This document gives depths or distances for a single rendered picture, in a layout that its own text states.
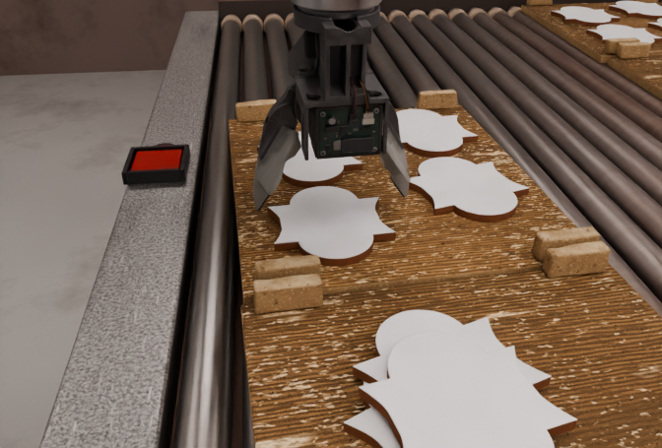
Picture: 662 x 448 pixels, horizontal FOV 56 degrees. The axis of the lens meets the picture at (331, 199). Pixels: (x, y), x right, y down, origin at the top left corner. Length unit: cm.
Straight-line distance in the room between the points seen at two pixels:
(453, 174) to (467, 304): 22
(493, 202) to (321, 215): 19
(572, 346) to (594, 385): 4
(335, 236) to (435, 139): 27
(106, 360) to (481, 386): 30
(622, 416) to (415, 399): 15
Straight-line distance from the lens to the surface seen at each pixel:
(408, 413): 43
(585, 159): 91
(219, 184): 78
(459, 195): 71
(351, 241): 61
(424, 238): 64
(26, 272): 240
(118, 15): 417
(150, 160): 84
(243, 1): 159
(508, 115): 102
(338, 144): 53
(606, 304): 60
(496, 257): 63
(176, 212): 74
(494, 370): 47
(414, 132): 85
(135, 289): 63
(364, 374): 47
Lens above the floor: 129
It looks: 30 degrees down
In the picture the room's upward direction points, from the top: straight up
